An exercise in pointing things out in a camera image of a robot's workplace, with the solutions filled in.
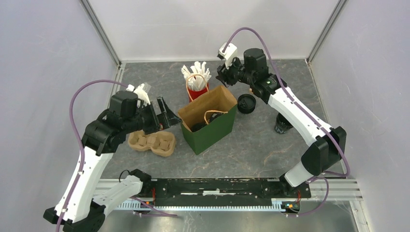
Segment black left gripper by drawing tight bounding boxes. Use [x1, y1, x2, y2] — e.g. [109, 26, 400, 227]
[123, 96, 182, 135]

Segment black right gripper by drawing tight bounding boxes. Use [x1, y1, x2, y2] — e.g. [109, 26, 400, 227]
[215, 55, 254, 88]

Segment green paper bag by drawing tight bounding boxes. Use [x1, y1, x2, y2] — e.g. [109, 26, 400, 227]
[178, 85, 237, 155]

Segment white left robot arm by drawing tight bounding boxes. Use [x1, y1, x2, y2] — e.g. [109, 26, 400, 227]
[44, 90, 181, 232]

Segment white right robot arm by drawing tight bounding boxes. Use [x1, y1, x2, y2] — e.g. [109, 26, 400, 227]
[217, 44, 347, 197]

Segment black coffee lid stack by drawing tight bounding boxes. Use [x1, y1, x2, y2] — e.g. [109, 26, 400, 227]
[237, 94, 256, 114]

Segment brown cardboard cup carrier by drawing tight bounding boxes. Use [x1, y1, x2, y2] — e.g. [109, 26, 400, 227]
[128, 130, 176, 157]

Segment white wrapped stirrer bundle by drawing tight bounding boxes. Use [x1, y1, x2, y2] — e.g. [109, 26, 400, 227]
[181, 61, 212, 91]

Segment red cup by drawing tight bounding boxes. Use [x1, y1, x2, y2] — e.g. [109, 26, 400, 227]
[187, 84, 209, 102]

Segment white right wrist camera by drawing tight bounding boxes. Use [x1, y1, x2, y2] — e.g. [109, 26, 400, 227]
[217, 43, 237, 69]

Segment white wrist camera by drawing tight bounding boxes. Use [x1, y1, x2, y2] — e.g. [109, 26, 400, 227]
[126, 83, 151, 107]
[217, 43, 237, 69]

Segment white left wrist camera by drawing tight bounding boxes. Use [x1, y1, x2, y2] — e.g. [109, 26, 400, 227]
[126, 83, 151, 107]

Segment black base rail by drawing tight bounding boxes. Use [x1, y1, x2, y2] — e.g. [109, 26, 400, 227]
[136, 178, 311, 210]

